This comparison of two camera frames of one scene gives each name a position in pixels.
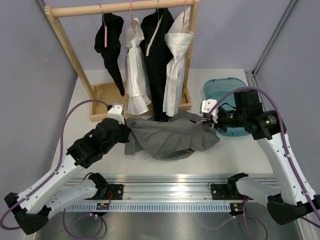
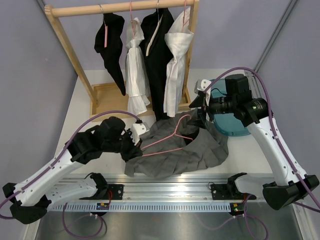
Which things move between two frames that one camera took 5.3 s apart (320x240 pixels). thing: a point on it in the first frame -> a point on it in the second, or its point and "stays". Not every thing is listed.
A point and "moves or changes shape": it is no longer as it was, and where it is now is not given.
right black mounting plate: x=225 y=191 stays
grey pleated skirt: x=170 y=137 moves or changes shape
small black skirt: x=110 y=55 stays
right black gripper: x=218 y=125 -> x=201 y=120
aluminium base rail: x=167 y=187 stays
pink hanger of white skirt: x=134 y=22 stays
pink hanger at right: x=184 y=22 stays
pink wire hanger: x=203 y=120 -> x=167 y=138
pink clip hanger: x=105 y=30 stays
